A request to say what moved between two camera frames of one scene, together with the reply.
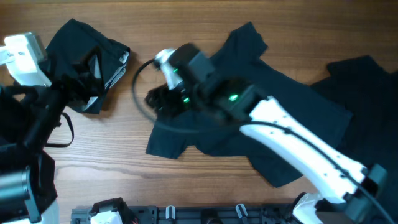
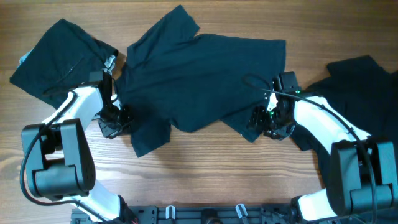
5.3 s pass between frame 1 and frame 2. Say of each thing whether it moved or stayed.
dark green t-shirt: moved
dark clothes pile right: stayed
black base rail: stayed
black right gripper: moved
